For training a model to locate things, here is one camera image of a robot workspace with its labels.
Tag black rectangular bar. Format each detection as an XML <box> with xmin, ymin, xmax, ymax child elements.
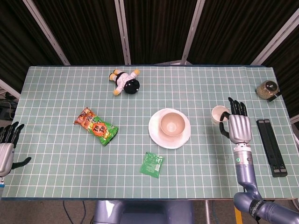
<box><xmin>256</xmin><ymin>119</ymin><xmax>287</xmax><ymax>178</ymax></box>

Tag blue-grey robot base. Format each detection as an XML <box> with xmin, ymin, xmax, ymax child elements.
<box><xmin>93</xmin><ymin>200</ymin><xmax>195</xmax><ymax>224</ymax></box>

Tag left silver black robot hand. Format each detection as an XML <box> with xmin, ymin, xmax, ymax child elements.
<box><xmin>0</xmin><ymin>121</ymin><xmax>32</xmax><ymax>177</ymax></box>

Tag blue cable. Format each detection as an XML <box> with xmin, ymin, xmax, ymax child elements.
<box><xmin>62</xmin><ymin>200</ymin><xmax>69</xmax><ymax>224</ymax></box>
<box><xmin>80</xmin><ymin>200</ymin><xmax>87</xmax><ymax>221</ymax></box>

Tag white paper plate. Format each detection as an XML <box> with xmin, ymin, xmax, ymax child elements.
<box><xmin>148</xmin><ymin>108</ymin><xmax>191</xmax><ymax>149</ymax></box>

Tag green foil sachet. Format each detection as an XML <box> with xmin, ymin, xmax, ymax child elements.
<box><xmin>139</xmin><ymin>151</ymin><xmax>165</xmax><ymax>179</ymax></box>

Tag plush doll black head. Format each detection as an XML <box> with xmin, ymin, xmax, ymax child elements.
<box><xmin>108</xmin><ymin>68</ymin><xmax>141</xmax><ymax>96</ymax></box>

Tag glass jar black lid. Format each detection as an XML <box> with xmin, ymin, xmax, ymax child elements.
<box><xmin>256</xmin><ymin>80</ymin><xmax>281</xmax><ymax>102</ymax></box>

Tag pink bowl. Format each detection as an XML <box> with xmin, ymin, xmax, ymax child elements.
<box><xmin>160</xmin><ymin>112</ymin><xmax>185</xmax><ymax>137</ymax></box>

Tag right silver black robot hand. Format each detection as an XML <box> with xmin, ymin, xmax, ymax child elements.
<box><xmin>219</xmin><ymin>97</ymin><xmax>253</xmax><ymax>144</ymax></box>

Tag green checked tablecloth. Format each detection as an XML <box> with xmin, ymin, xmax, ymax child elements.
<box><xmin>1</xmin><ymin>65</ymin><xmax>297</xmax><ymax>201</ymax></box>

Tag white screen frame post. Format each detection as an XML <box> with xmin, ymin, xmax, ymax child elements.
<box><xmin>0</xmin><ymin>78</ymin><xmax>21</xmax><ymax>99</ymax></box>
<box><xmin>180</xmin><ymin>0</ymin><xmax>206</xmax><ymax>65</ymax></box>
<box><xmin>250</xmin><ymin>8</ymin><xmax>299</xmax><ymax>66</ymax></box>
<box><xmin>22</xmin><ymin>0</ymin><xmax>71</xmax><ymax>66</ymax></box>
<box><xmin>114</xmin><ymin>0</ymin><xmax>132</xmax><ymax>65</ymax></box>

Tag dark brown curtain panel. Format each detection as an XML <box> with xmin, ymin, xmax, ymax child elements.
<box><xmin>0</xmin><ymin>0</ymin><xmax>65</xmax><ymax>94</ymax></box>
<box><xmin>32</xmin><ymin>0</ymin><xmax>126</xmax><ymax>66</ymax></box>
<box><xmin>186</xmin><ymin>0</ymin><xmax>299</xmax><ymax>65</ymax></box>
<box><xmin>261</xmin><ymin>21</ymin><xmax>299</xmax><ymax>119</ymax></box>
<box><xmin>123</xmin><ymin>0</ymin><xmax>197</xmax><ymax>65</ymax></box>

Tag white paper cup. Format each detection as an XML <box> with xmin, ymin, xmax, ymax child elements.
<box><xmin>211</xmin><ymin>105</ymin><xmax>230</xmax><ymax>126</ymax></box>

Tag orange green snack bag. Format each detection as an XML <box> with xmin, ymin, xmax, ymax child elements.
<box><xmin>74</xmin><ymin>107</ymin><xmax>119</xmax><ymax>147</ymax></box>

